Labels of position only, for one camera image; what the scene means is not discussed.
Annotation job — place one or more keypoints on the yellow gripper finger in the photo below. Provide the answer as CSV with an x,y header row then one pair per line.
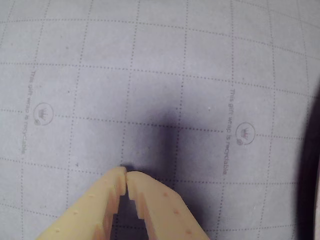
x,y
162,207
90,212

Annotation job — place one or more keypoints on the gridded gift wrap paper sheet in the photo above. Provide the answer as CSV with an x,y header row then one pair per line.
x,y
160,50

